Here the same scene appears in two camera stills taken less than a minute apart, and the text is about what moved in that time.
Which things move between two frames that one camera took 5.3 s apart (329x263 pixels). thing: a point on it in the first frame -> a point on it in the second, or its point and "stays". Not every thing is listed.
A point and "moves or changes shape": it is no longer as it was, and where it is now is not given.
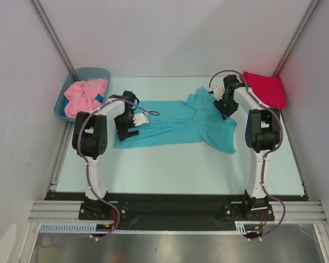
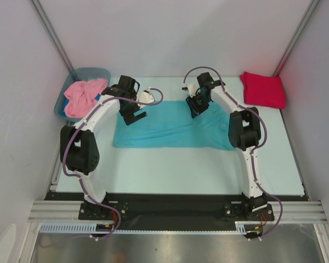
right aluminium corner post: [296, 37] stays
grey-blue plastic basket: [79, 74] stays
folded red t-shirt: [269, 90] stays
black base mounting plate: [153, 206] stays
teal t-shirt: [196, 119] moves or changes shape
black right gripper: [227, 110] -> [197, 106]
